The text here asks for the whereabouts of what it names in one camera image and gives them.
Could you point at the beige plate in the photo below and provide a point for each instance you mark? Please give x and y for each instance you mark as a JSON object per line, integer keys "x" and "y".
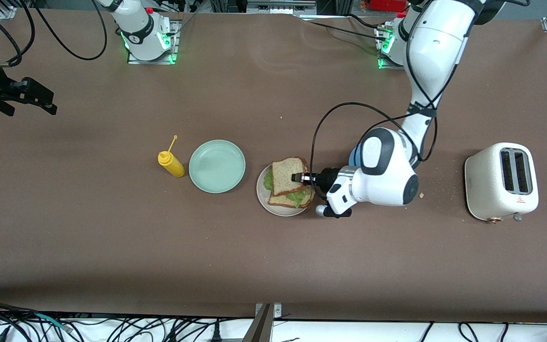
{"x": 278, "y": 210}

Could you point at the red background object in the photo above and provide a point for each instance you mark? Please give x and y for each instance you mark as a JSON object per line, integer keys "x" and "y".
{"x": 385, "y": 4}

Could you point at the green lettuce leaf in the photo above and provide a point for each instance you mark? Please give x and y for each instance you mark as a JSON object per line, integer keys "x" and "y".
{"x": 268, "y": 180}

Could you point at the white toaster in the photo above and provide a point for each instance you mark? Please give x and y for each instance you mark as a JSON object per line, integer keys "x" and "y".
{"x": 485, "y": 190}

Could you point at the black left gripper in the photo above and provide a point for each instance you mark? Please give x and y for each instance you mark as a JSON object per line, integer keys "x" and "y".
{"x": 326, "y": 178}

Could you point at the blue plate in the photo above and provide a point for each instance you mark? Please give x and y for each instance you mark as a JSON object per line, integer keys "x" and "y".
{"x": 354, "y": 156}

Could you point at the mint green plate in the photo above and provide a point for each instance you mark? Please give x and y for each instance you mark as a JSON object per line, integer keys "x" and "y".
{"x": 216, "y": 166}

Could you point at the grey background box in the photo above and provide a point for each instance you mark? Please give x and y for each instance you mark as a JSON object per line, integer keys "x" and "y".
{"x": 280, "y": 5}

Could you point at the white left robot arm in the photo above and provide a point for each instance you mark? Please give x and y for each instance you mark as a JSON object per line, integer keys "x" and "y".
{"x": 387, "y": 175}

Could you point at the grey metal table bracket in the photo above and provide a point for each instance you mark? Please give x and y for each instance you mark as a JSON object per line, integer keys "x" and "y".
{"x": 261, "y": 327}

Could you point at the yellow mustard squeeze bottle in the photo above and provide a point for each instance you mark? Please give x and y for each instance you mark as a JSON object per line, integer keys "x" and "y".
{"x": 171, "y": 164}

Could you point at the brown bread slice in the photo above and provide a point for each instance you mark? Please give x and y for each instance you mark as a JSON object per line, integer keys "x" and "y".
{"x": 287, "y": 173}
{"x": 280, "y": 200}

